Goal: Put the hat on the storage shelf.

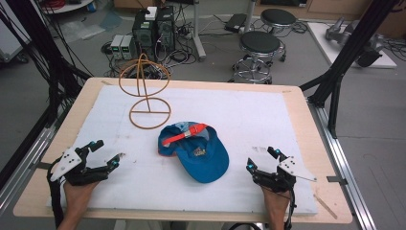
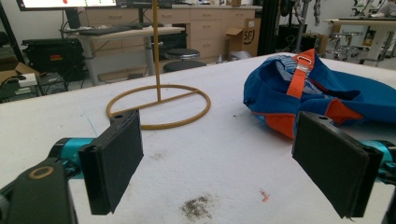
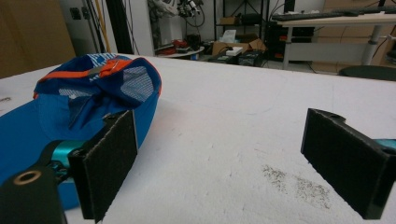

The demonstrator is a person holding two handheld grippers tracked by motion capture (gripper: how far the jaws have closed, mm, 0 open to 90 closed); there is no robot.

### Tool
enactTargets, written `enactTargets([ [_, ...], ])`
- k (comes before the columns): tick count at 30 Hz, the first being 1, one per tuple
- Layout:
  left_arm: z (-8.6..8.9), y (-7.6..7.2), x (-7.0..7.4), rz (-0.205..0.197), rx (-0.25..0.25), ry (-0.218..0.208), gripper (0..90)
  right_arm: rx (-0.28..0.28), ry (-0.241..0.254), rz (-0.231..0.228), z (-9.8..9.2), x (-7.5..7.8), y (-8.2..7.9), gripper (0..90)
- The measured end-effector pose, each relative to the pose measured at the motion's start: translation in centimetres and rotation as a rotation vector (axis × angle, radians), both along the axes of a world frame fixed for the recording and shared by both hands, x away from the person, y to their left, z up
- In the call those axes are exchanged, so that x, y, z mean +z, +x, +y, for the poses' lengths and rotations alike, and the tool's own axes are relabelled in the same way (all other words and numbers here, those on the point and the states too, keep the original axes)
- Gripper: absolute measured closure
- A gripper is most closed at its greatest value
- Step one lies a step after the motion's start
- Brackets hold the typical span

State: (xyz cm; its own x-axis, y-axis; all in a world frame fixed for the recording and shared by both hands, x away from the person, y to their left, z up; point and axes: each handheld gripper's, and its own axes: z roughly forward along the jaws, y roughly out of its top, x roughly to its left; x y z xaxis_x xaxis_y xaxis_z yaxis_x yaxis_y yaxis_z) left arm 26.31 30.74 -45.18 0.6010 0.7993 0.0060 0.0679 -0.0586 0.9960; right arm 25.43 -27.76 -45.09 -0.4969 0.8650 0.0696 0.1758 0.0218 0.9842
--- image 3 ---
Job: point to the open cardboard box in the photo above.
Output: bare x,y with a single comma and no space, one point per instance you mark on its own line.
241,46

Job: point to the small round white table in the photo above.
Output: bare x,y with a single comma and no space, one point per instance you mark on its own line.
183,53

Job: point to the black vertical post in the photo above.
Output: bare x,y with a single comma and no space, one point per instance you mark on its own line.
119,26

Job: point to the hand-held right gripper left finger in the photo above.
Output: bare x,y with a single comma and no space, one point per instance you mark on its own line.
104,166

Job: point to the light wooden desk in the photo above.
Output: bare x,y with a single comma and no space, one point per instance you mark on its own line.
336,34

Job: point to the black metal shelf rack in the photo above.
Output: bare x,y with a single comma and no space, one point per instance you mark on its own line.
239,21

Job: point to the yellow pole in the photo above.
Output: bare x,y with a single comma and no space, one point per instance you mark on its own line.
102,26

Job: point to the black round chair seat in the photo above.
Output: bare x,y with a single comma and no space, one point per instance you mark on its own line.
369,72

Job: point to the red tool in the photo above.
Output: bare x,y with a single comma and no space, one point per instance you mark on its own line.
180,43

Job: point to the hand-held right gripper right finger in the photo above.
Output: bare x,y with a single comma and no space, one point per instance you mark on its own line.
345,158

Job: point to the white flat box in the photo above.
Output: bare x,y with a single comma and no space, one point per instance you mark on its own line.
234,51

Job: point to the blue cap with orange trim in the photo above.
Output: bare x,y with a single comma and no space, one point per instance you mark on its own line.
62,112

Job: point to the brown wooden panel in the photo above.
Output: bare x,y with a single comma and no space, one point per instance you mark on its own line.
32,35

